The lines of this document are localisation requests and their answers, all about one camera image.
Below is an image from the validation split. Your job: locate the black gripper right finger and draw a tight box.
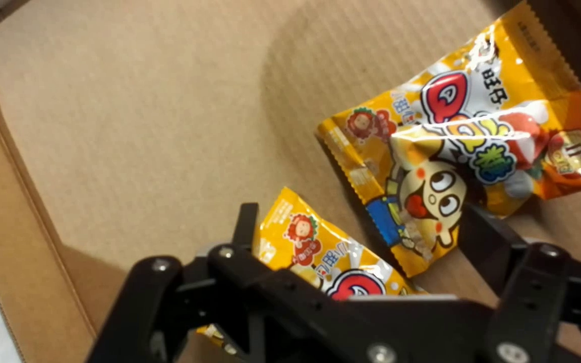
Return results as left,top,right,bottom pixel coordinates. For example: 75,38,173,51
456,200,581,363

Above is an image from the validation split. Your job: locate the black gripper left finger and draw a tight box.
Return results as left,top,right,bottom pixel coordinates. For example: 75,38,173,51
87,201,413,363

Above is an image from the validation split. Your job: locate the yellow cartoon snack packet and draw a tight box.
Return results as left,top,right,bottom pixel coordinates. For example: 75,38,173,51
315,0,581,280
194,186,420,355

